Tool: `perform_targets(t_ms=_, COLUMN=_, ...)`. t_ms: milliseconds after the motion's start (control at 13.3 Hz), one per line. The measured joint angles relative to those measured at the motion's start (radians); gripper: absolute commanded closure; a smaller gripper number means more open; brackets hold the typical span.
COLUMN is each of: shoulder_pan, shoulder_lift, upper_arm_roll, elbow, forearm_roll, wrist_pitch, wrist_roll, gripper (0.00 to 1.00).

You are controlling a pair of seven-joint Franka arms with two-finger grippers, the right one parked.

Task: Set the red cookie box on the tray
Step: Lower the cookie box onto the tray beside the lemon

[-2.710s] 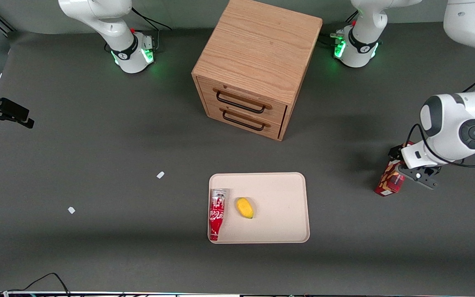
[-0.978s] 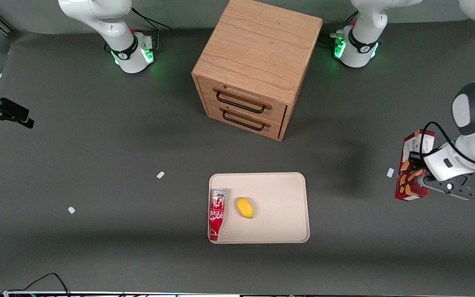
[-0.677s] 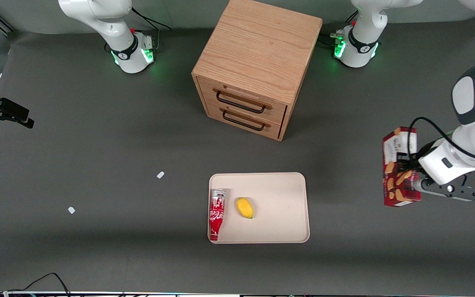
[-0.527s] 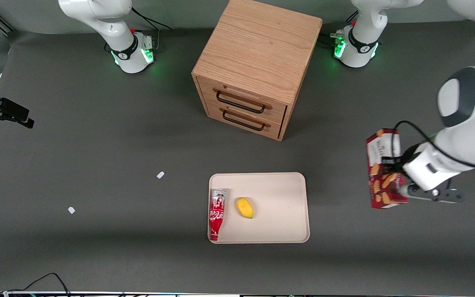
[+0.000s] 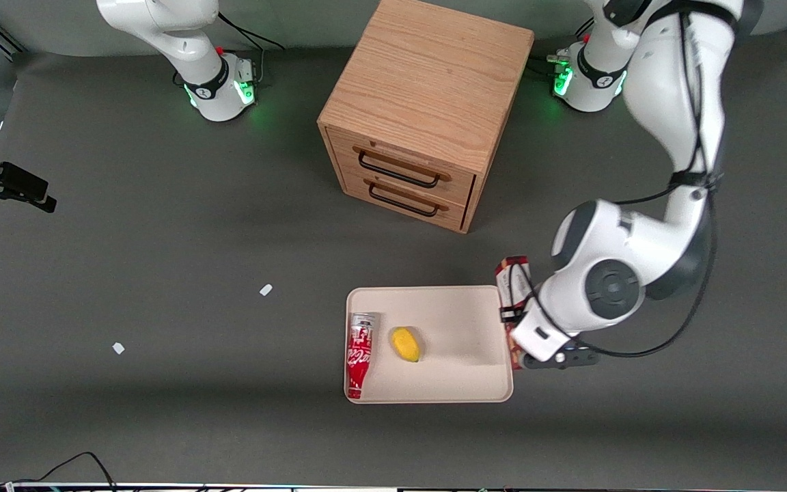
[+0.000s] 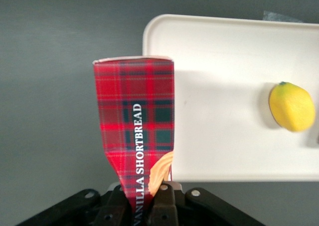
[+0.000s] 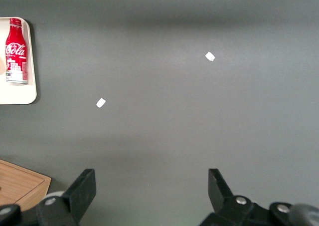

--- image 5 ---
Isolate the beige plastic tray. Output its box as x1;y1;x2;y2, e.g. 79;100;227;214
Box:
344;285;514;405

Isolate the wooden two-drawer cabinet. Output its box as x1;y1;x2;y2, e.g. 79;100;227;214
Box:
317;0;536;234

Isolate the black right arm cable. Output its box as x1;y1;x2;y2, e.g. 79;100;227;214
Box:
217;12;286;53

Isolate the red cookie box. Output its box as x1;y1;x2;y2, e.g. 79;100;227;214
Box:
494;256;535;371

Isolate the wooden drawer with black handle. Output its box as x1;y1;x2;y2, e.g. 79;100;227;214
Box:
341;169;471;231
327;126;477;206

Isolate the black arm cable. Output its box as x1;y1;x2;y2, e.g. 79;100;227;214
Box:
508;0;721;360
217;12;286;53

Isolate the red cola bottle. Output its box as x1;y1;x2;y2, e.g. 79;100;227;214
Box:
346;312;376;400

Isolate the black cable at table edge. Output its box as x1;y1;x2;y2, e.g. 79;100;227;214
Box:
0;452;118;490

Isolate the yellow lemon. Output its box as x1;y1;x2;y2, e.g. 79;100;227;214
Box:
391;327;422;364

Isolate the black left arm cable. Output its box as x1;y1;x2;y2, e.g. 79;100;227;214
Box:
508;0;721;360

